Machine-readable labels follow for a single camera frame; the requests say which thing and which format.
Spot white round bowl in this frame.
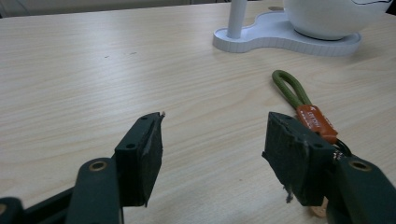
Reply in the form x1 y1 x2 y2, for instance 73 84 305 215
282 0 395 41

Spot white stand with pole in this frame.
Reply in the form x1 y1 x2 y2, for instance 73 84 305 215
212 0 362 58

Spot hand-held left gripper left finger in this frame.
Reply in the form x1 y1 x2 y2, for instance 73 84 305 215
114 111 166 208

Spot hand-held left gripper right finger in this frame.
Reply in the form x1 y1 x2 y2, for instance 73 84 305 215
262 111 337 207

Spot green cord keychain orange tag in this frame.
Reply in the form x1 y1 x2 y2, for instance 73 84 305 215
271 69 353 218

